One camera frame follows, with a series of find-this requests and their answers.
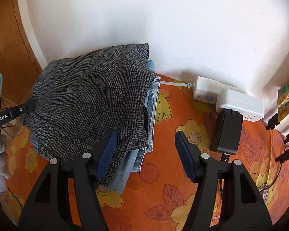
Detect orange floral scarf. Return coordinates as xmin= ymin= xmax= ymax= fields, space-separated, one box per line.
xmin=277 ymin=81 xmax=289 ymax=122

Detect folded light blue jeans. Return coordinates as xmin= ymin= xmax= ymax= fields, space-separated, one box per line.
xmin=29 ymin=74 xmax=161 ymax=193

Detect black power adapter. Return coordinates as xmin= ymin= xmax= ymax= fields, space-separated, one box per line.
xmin=209 ymin=109 xmax=243 ymax=155

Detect wooden door frame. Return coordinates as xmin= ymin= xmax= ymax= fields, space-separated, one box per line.
xmin=0 ymin=0 xmax=42 ymax=104

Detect orange floral bed sheet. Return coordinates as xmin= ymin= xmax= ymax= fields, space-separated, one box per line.
xmin=0 ymin=76 xmax=289 ymax=230

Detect white power strip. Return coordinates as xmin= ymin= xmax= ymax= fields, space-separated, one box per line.
xmin=193 ymin=77 xmax=265 ymax=122

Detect dark grey houndstooth shorts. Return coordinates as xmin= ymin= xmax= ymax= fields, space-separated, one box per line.
xmin=21 ymin=44 xmax=155 ymax=186

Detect black thin cable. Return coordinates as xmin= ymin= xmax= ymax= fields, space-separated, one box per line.
xmin=219 ymin=134 xmax=289 ymax=224

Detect white power strip cord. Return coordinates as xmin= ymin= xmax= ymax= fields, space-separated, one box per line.
xmin=159 ymin=80 xmax=196 ymax=89

